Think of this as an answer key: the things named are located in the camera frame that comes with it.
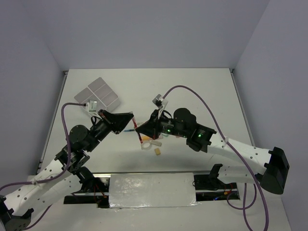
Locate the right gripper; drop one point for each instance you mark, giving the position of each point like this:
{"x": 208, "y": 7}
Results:
{"x": 151, "y": 128}

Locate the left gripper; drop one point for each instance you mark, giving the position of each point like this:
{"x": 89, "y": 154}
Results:
{"x": 116, "y": 121}

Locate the red pen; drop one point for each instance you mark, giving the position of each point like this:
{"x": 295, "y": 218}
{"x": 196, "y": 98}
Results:
{"x": 135, "y": 127}

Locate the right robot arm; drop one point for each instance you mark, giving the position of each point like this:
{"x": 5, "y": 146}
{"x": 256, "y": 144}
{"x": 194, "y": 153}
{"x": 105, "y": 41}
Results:
{"x": 267, "y": 167}

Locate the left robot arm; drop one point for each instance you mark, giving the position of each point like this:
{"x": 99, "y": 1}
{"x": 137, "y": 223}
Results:
{"x": 64, "y": 175}

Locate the orange pink highlighter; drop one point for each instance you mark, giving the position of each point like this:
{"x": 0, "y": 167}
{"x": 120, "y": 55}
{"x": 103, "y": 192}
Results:
{"x": 145, "y": 138}

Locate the grey white eraser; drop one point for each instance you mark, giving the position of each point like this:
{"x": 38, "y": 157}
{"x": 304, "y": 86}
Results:
{"x": 156, "y": 143}

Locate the clear tape roll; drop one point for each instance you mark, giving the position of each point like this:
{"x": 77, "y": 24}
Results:
{"x": 146, "y": 145}

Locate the small yellow eraser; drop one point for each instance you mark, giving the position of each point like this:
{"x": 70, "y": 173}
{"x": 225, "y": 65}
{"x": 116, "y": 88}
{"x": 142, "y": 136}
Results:
{"x": 157, "y": 151}

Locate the white organizer right box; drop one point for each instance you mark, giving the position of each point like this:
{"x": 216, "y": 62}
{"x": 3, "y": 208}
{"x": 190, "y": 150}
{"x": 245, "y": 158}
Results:
{"x": 108, "y": 99}

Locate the white organizer box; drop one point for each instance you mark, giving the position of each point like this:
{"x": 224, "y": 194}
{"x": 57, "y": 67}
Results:
{"x": 108, "y": 99}
{"x": 84, "y": 97}

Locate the white organizer left box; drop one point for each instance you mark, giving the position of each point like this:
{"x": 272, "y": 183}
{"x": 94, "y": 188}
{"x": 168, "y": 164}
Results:
{"x": 84, "y": 97}

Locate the silver foil panel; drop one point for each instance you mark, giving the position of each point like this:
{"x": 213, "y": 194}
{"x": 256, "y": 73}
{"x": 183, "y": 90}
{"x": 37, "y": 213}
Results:
{"x": 152, "y": 190}

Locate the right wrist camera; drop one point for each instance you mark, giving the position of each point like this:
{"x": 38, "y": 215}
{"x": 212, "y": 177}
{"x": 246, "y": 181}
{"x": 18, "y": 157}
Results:
{"x": 160, "y": 103}

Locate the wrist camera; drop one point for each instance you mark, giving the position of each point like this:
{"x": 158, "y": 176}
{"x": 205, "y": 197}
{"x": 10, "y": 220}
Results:
{"x": 91, "y": 106}
{"x": 160, "y": 103}

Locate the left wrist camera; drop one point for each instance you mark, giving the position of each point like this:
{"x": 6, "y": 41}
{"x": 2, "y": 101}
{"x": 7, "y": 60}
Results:
{"x": 91, "y": 106}

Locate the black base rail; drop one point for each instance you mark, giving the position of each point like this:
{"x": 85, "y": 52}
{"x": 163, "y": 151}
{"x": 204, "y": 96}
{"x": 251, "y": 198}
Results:
{"x": 205, "y": 190}

